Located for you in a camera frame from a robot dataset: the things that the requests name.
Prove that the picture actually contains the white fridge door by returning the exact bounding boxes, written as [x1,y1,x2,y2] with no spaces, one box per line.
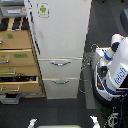
[23,0,93,60]

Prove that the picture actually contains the middle fridge drawer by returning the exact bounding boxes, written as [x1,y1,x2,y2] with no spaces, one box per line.
[38,59,82,79]

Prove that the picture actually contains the fridge drawer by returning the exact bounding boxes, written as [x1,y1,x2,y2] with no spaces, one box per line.
[38,59,82,79]
[43,79,79,99]

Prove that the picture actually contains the bottom fridge drawer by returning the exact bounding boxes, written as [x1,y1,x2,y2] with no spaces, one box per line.
[43,79,79,99]

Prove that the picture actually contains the white refrigerator body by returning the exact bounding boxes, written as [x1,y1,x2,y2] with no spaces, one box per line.
[24,0,92,99]

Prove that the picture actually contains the wooden drawer cabinet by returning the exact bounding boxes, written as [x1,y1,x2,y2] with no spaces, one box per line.
[0,17,45,97]

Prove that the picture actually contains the green android sticker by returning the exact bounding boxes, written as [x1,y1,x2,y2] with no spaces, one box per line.
[37,3,49,17]

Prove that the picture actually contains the grey box on cabinet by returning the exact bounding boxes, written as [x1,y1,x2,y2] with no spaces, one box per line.
[0,6,26,18]

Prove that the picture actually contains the grey cable loops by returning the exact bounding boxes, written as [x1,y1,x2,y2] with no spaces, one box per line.
[78,43,100,94]

